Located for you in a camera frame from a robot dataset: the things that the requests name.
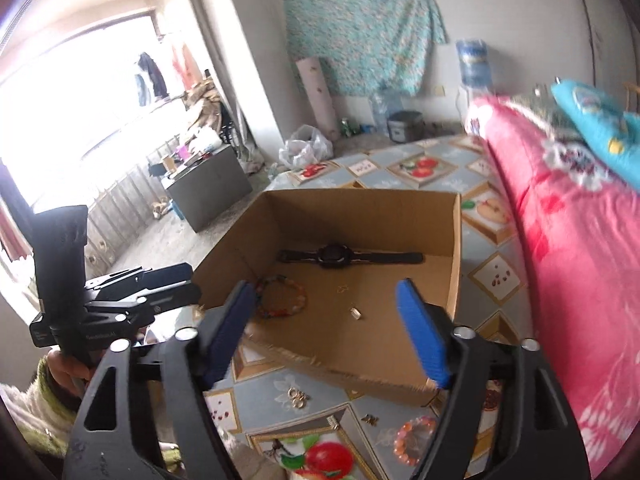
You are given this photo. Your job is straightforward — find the gold linked rings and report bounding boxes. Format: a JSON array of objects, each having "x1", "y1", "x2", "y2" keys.
[{"x1": 286, "y1": 386, "x2": 312, "y2": 411}]

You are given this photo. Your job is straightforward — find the pink orange bead bracelet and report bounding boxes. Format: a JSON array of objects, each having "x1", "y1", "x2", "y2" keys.
[{"x1": 392, "y1": 415, "x2": 440, "y2": 467}]

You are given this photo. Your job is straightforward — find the gold bar hair clip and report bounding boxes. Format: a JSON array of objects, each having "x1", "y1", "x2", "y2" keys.
[{"x1": 326, "y1": 415, "x2": 342, "y2": 431}]

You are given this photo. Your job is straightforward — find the person's left hand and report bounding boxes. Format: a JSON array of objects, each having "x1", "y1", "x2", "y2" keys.
[{"x1": 47, "y1": 349, "x2": 96, "y2": 398}]

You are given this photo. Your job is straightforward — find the grey cabinet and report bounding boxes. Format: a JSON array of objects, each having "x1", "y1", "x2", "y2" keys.
[{"x1": 160, "y1": 145, "x2": 252, "y2": 232}]

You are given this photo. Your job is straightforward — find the green fuzzy sleeve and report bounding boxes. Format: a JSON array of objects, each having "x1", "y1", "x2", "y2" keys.
[{"x1": 1, "y1": 358, "x2": 80, "y2": 460}]

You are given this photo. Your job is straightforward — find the gold butterfly brooch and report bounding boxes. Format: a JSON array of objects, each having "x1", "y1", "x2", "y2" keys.
[{"x1": 360, "y1": 414, "x2": 378, "y2": 427}]

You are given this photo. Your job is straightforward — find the brown cardboard box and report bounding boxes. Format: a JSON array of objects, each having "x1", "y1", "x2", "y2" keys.
[{"x1": 194, "y1": 188, "x2": 462, "y2": 405}]

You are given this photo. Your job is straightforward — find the black wrist watch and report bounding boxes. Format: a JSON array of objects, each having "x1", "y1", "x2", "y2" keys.
[{"x1": 278, "y1": 243, "x2": 424, "y2": 269}]

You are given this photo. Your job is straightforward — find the white plastic bag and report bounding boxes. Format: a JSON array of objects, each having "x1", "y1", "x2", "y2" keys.
[{"x1": 279, "y1": 125, "x2": 333, "y2": 170}]

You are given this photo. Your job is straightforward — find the pink floral quilt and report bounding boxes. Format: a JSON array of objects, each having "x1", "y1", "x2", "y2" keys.
[{"x1": 465, "y1": 96, "x2": 639, "y2": 479}]

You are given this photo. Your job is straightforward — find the hanging clothes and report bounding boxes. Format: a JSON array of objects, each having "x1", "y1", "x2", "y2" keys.
[{"x1": 136, "y1": 44, "x2": 204, "y2": 101}]

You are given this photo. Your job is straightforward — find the grey rice cooker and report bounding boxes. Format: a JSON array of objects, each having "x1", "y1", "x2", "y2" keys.
[{"x1": 387, "y1": 110, "x2": 426, "y2": 143}]

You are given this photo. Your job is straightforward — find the rolled pink mat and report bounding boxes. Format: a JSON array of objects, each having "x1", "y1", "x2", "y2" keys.
[{"x1": 296, "y1": 58, "x2": 341, "y2": 142}]

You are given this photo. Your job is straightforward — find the clear plastic bottle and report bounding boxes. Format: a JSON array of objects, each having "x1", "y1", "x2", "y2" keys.
[{"x1": 369, "y1": 89, "x2": 404, "y2": 136}]

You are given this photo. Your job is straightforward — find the blue water jug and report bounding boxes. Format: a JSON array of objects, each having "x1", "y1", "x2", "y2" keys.
[{"x1": 456, "y1": 39, "x2": 492, "y2": 89}]

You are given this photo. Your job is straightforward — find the blue cartoon pillow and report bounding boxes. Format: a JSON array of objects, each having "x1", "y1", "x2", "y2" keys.
[{"x1": 550, "y1": 79, "x2": 640, "y2": 191}]

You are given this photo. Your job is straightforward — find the multicolour bead bracelet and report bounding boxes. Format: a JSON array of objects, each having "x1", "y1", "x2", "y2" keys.
[{"x1": 252, "y1": 273, "x2": 308, "y2": 320}]

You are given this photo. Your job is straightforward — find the teal floral wall cloth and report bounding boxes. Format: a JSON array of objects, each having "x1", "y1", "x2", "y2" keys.
[{"x1": 282, "y1": 0, "x2": 448, "y2": 96}]

